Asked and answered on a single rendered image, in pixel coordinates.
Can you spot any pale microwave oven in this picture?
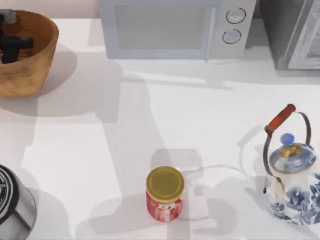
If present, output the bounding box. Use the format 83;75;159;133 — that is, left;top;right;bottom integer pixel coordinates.
97;0;258;63

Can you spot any blue and white kettle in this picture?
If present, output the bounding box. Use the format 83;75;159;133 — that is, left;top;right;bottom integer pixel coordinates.
262;103;320;226

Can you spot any round microwave knob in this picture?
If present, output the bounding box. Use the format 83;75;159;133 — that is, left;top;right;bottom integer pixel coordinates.
221;28;242;45
225;7;247;25

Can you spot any red jar with gold lid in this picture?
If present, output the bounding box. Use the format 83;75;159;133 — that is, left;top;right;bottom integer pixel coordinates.
145;165;185;223

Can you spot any round wooden basket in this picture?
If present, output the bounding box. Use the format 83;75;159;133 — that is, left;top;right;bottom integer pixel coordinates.
0;9;60;99

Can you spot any microwave door with handle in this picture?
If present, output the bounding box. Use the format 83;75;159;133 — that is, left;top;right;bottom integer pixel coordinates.
99;0;217;63

